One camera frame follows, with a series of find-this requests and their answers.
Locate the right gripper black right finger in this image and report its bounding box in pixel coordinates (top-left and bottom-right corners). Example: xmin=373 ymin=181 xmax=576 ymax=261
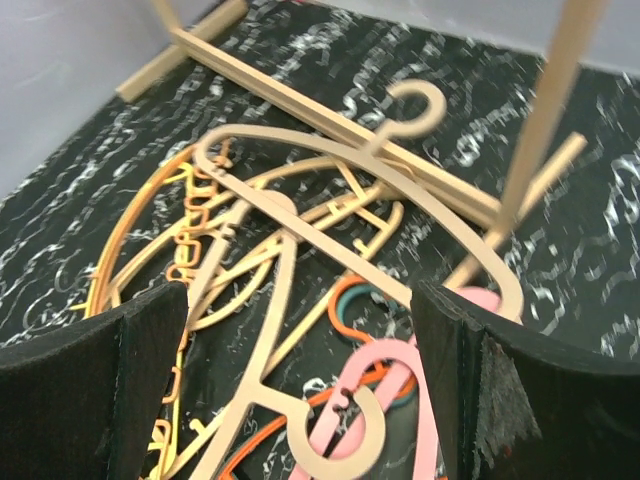
xmin=410 ymin=281 xmax=639 ymax=479

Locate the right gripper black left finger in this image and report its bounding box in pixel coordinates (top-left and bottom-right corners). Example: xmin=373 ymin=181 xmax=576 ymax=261
xmin=1 ymin=282 xmax=188 ymax=479

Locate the beige plastic hanger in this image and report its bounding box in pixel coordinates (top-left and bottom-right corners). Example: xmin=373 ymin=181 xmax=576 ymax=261
xmin=184 ymin=199 xmax=406 ymax=480

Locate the pink flat plastic hanger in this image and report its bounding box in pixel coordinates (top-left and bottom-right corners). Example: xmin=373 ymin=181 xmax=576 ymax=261
xmin=309 ymin=287 xmax=500 ymax=479

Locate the orange plastic curved hanger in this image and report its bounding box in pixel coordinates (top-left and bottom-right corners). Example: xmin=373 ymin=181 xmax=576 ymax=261
xmin=84 ymin=144 xmax=401 ymax=480

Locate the wooden garment rack frame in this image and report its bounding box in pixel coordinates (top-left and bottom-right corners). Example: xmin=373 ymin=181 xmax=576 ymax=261
xmin=114 ymin=0 xmax=614 ymax=291

